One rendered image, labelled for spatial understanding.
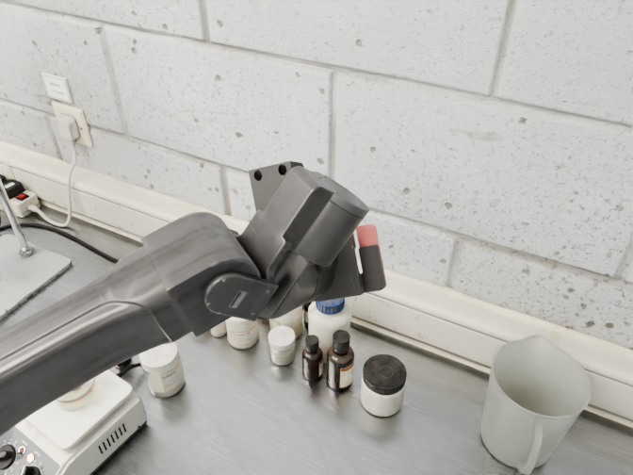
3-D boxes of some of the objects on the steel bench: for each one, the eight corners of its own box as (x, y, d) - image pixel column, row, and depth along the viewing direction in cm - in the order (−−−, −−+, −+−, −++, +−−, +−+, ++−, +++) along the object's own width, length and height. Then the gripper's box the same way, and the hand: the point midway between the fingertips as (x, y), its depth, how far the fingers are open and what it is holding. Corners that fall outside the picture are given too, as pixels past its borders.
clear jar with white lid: (140, 388, 91) (130, 357, 86) (165, 363, 95) (156, 332, 90) (168, 404, 88) (159, 373, 83) (193, 378, 92) (186, 346, 87)
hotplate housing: (35, 534, 73) (14, 505, 68) (-21, 479, 79) (-43, 449, 74) (161, 412, 87) (152, 381, 82) (106, 373, 93) (94, 342, 88)
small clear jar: (269, 345, 98) (267, 325, 94) (296, 345, 98) (295, 324, 95) (268, 367, 94) (267, 346, 91) (296, 366, 94) (295, 346, 91)
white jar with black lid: (401, 420, 86) (406, 392, 82) (357, 414, 87) (360, 385, 83) (403, 384, 91) (408, 356, 87) (362, 378, 92) (365, 351, 88)
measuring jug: (562, 519, 75) (597, 461, 65) (464, 491, 78) (485, 431, 68) (559, 406, 88) (588, 343, 79) (476, 385, 91) (495, 323, 82)
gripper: (227, 323, 53) (285, 296, 68) (368, 303, 49) (398, 279, 64) (213, 253, 53) (275, 241, 68) (354, 227, 49) (388, 220, 64)
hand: (332, 260), depth 65 cm, fingers open, 9 cm apart
